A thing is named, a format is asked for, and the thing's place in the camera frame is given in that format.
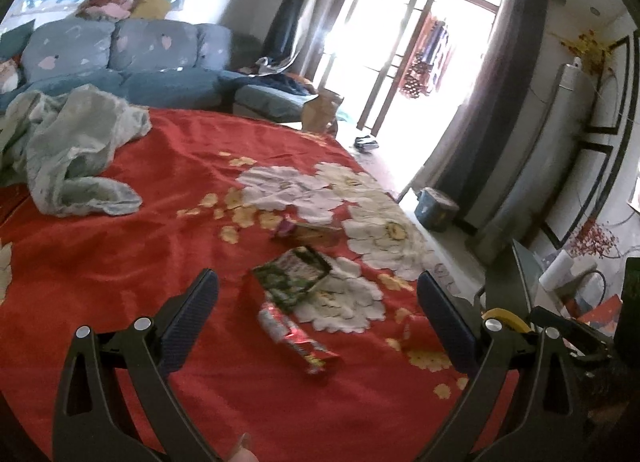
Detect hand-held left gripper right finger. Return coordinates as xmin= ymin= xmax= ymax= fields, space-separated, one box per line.
xmin=416 ymin=270 xmax=586 ymax=462

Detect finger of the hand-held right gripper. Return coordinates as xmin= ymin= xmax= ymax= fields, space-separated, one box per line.
xmin=530 ymin=306 xmax=616 ymax=359

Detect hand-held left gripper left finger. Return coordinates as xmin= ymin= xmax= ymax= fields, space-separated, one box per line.
xmin=52 ymin=268 xmax=221 ymax=462

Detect green snack bag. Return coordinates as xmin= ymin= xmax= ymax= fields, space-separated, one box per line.
xmin=251 ymin=246 xmax=332 ymax=313

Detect red foil snack wrapper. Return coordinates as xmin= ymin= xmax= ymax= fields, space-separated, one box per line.
xmin=256 ymin=302 xmax=344 ymax=376

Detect person's left hand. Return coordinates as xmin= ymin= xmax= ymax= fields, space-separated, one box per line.
xmin=227 ymin=432 xmax=262 ymax=462

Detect red paper box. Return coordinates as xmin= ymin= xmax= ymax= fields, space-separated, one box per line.
xmin=574 ymin=293 xmax=624 ymax=329

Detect dark screen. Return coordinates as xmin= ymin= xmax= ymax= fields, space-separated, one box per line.
xmin=619 ymin=257 xmax=640 ymax=343

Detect yellow round plastic object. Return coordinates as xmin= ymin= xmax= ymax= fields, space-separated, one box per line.
xmin=481 ymin=308 xmax=532 ymax=333

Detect white paper towel roll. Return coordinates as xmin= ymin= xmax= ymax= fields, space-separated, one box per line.
xmin=538 ymin=248 xmax=599 ymax=293

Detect red floral blanket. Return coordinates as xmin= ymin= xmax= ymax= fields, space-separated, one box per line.
xmin=0 ymin=108 xmax=521 ymax=462

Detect grey glass side table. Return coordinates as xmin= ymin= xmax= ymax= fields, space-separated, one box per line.
xmin=479 ymin=238 xmax=547 ymax=319

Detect red berry branches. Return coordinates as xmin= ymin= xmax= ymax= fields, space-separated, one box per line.
xmin=569 ymin=219 xmax=622 ymax=261

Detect pink brown snack wrapper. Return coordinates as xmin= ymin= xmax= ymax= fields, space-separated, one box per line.
xmin=271 ymin=218 xmax=345 ymax=247

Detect grey standing air conditioner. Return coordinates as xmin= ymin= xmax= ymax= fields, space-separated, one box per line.
xmin=474 ymin=58 xmax=602 ymax=263

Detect pale green blanket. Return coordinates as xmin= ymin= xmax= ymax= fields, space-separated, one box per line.
xmin=0 ymin=84 xmax=153 ymax=218

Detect grey curtain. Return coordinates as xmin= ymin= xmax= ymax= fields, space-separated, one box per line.
xmin=399 ymin=0 xmax=547 ymax=239

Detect brown paper bag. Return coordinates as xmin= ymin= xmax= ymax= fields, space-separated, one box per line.
xmin=301 ymin=88 xmax=345 ymax=133

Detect dark clothes with foil sheet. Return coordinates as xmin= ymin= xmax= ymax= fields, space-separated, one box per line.
xmin=239 ymin=56 xmax=317 ymax=96

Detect blue fabric sofa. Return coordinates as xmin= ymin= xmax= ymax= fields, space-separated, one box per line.
xmin=0 ymin=19 xmax=322 ymax=123

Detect hanging laundry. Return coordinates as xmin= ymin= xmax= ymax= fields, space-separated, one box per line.
xmin=400 ymin=13 xmax=457 ymax=101

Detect glass balcony door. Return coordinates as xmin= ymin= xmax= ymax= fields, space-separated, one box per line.
xmin=309 ymin=0 xmax=517 ymax=139

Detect yellow artificial flowers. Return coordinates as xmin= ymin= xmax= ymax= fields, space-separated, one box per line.
xmin=559 ymin=28 xmax=622 ymax=76

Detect plush toy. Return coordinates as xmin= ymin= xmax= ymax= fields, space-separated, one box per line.
xmin=0 ymin=59 xmax=27 ymax=96

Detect yellow cushion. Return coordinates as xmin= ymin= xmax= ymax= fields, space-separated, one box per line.
xmin=132 ymin=0 xmax=172 ymax=21

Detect pile of red clothes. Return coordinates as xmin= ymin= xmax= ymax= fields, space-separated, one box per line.
xmin=76 ymin=0 xmax=132 ymax=23

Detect dark blue curtain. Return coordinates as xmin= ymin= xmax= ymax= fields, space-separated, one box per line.
xmin=262 ymin=0 xmax=332 ymax=63

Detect green pillow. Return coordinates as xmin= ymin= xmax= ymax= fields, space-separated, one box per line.
xmin=0 ymin=19 xmax=37 ymax=63

